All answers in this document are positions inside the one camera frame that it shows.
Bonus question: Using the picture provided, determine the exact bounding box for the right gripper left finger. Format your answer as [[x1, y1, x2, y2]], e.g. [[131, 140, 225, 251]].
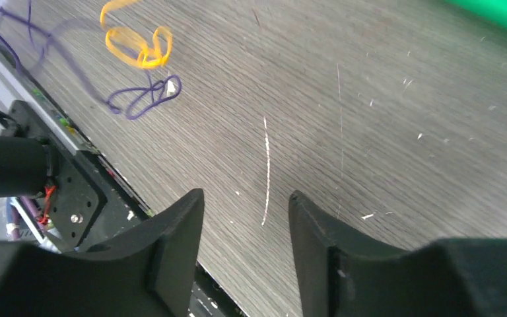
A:
[[0, 189, 204, 316]]

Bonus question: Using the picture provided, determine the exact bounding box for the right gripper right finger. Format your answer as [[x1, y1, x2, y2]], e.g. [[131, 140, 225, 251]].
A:
[[288, 191, 507, 316]]

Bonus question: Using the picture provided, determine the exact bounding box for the coloured cable bundle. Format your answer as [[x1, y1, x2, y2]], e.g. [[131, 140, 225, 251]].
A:
[[0, 0, 183, 121]]

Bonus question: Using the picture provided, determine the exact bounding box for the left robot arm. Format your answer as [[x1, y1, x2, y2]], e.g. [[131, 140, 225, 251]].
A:
[[0, 135, 59, 197]]

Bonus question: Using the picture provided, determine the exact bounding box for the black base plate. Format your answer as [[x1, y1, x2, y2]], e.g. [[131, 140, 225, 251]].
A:
[[0, 100, 241, 316]]

